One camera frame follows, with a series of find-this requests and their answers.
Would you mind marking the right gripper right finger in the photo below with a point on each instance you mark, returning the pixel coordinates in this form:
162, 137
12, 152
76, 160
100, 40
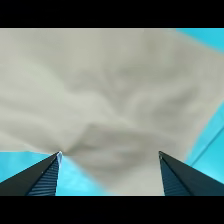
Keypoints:
181, 180

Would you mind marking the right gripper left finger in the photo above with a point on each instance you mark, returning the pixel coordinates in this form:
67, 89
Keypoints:
40, 179

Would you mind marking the beige garment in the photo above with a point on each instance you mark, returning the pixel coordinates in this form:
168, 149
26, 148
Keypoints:
100, 93

